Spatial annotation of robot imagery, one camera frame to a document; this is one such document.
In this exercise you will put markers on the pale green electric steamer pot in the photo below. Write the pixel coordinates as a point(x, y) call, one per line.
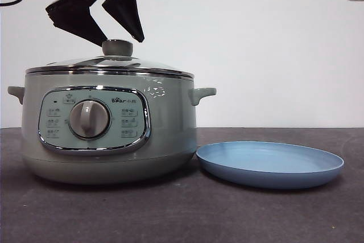
point(170, 129)

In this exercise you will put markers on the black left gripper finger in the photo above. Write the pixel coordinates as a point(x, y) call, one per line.
point(128, 12)
point(76, 18)

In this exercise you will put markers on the glass lid with green knob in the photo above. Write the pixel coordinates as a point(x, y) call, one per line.
point(117, 48)

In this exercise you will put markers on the blue round plate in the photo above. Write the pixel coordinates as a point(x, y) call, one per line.
point(267, 169)

